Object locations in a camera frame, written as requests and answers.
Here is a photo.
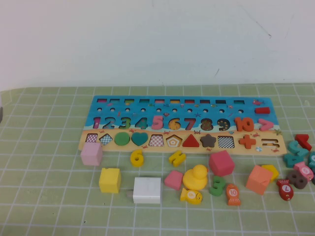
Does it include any yellow number six piece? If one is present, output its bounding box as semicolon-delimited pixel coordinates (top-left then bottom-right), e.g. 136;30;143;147
130;149;145;168

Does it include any pink number five piece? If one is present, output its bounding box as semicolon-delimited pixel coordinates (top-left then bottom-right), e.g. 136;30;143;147
151;115;165;130

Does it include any teal heart piece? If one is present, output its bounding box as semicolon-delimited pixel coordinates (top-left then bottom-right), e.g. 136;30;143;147
131;132;149;147

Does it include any green circle piece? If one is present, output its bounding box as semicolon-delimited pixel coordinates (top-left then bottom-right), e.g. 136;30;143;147
114;132;130;146

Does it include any yellow equals sign piece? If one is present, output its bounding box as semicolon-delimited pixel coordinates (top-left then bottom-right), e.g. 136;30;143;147
168;150;187;168

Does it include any red triangle piece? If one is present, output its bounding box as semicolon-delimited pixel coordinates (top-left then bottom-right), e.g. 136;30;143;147
182;134;200;148

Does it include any brown star piece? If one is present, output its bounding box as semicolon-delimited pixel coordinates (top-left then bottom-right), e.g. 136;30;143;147
199;133;217;148

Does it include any pink trapezoid piece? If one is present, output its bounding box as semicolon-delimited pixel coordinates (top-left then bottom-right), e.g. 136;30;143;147
164;170;184;191

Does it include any orange number ten piece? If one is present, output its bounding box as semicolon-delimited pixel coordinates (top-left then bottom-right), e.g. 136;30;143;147
233;117;255;132

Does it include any green number three piece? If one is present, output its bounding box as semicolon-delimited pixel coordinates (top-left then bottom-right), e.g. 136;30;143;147
209;175;225;197

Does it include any orange plus sign piece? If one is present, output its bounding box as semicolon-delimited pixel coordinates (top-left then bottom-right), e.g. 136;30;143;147
238;134;256;149

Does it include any blue beach number puzzle board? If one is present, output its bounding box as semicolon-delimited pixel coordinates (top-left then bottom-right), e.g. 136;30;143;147
79;95;287;155

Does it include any pink greater-than sign piece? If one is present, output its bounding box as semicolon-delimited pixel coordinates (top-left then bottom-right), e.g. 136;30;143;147
257;118;275;132

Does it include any yellow pentagon piece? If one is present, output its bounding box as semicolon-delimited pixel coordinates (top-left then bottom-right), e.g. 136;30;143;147
261;164;280;183

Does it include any teal number two piece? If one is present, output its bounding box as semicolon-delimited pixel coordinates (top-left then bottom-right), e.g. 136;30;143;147
287;140;310;157

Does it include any teal number four piece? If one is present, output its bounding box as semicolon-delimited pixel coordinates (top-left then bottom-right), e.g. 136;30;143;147
283;150;308;169

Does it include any red number seven piece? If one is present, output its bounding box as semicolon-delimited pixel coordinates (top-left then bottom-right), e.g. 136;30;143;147
294;134;313;151

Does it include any brown number eight piece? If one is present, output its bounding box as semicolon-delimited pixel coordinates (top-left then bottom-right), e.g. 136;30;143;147
287;170;310;189

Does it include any yellow rubber duck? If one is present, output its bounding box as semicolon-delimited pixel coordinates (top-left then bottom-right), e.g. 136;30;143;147
182;164;209;191

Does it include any white power adapter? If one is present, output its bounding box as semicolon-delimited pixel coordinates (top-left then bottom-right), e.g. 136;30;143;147
126;176;162;205

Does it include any light pink cube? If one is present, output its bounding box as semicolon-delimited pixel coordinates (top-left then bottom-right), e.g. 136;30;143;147
80;142;103;167

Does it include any magenta cube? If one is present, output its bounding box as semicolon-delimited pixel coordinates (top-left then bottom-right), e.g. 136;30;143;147
208;150;236;177

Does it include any yellow cube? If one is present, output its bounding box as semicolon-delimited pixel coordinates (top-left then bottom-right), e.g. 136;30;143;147
98;168;122;194

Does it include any yellow fish number nine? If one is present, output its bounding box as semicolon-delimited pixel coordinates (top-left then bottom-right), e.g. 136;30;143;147
180;188;203;205

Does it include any orange fish number ten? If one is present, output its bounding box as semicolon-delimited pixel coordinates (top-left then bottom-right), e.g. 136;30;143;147
225;183;242;207

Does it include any orange cube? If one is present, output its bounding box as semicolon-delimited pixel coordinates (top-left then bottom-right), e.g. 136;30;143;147
245;164;273;196

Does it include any green checked tablecloth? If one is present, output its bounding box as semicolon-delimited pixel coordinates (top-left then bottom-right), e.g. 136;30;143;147
0;83;315;236

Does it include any red fish number seven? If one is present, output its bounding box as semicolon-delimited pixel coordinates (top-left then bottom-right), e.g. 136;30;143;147
276;178;294;202

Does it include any pink fish number five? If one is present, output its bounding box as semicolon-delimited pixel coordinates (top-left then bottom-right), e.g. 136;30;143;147
292;161;315;181

